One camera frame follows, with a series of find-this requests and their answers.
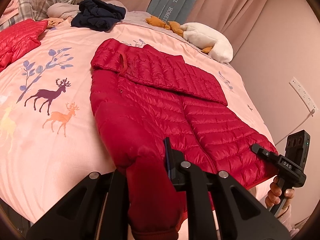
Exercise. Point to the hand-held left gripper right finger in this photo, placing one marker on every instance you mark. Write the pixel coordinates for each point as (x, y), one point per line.
(168, 160)

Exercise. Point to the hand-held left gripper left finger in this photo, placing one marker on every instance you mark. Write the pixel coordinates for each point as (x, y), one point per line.
(117, 192)

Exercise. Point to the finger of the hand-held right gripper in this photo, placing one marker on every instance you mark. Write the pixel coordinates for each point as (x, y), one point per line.
(265, 153)

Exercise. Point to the dark red down jacket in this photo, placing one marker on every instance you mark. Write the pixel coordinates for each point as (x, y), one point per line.
(150, 105)

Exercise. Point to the person's right forearm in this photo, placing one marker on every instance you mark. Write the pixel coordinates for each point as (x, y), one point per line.
(285, 220)

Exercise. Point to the person's right hand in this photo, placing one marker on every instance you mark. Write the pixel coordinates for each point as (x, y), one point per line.
(274, 192)

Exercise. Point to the pink deer print blanket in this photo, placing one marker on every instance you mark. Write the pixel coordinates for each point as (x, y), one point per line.
(50, 142)

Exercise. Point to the white goose plush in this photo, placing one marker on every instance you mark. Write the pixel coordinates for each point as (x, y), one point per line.
(210, 38)

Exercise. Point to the pink curtain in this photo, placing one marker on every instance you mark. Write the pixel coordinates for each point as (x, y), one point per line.
(237, 2)

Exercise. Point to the navy blue garment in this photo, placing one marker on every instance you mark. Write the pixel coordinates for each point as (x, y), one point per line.
(100, 13)

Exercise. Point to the peach cloth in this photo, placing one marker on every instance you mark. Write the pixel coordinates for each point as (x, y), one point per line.
(53, 22)

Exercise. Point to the light red down jacket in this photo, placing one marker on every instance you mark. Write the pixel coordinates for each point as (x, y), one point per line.
(17, 40)

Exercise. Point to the light grey garment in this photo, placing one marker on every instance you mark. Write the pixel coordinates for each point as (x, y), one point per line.
(62, 10)

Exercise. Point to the small plaid pillow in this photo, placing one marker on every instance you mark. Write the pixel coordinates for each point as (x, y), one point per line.
(17, 11)

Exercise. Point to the white wall socket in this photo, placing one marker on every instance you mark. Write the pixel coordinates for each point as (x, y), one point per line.
(302, 95)

